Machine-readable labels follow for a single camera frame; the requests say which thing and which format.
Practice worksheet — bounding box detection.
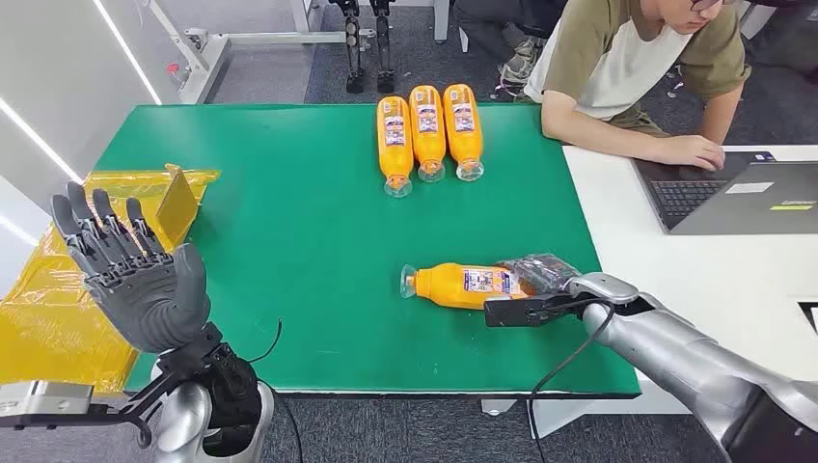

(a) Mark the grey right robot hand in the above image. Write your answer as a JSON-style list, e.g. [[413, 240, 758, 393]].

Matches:
[[495, 253, 641, 307]]

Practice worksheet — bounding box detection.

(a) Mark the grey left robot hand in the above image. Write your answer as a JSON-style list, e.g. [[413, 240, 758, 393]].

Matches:
[[49, 181, 212, 356]]

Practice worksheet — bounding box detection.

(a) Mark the person's right hand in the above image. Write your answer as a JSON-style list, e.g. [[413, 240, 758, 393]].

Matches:
[[658, 134, 726, 173]]

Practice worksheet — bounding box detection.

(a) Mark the orange juice bottle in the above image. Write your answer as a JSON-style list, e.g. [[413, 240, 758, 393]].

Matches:
[[399, 260, 544, 313], [442, 83, 485, 182], [408, 84, 448, 184], [376, 95, 416, 199]]

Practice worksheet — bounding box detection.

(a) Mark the grey laptop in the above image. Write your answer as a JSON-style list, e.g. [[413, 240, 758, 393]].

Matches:
[[632, 150, 818, 236]]

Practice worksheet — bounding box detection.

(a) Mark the yellow film-wrapped box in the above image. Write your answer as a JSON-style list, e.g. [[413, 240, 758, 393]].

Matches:
[[0, 164, 222, 395]]

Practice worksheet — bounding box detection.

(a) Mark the person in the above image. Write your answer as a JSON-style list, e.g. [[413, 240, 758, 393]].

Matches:
[[522, 0, 752, 173]]

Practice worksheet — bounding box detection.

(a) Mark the green table mat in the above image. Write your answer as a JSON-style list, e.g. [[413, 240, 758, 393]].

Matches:
[[94, 103, 642, 398]]

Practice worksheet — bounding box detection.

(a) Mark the grey sneaker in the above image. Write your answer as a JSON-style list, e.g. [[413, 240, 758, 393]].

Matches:
[[495, 35, 546, 100]]

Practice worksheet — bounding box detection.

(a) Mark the black robot leg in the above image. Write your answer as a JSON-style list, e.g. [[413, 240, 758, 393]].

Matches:
[[370, 0, 396, 95], [331, 0, 369, 95]]

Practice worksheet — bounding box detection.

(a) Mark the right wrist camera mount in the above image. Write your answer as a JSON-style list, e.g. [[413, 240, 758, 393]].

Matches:
[[483, 294, 584, 329]]

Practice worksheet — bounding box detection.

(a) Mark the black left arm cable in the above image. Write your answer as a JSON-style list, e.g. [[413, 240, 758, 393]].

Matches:
[[247, 317, 305, 463]]

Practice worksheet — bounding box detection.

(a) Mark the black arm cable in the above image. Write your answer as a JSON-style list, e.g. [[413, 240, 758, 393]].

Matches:
[[526, 305, 616, 463], [247, 317, 305, 463]]

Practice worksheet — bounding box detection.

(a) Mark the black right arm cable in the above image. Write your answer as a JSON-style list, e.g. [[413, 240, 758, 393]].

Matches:
[[526, 305, 616, 463]]

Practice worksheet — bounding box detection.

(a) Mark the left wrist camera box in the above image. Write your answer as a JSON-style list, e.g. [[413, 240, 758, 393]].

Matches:
[[0, 380, 158, 449]]

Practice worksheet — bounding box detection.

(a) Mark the white metal frame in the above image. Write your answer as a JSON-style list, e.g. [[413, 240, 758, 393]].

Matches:
[[143, 0, 378, 105]]

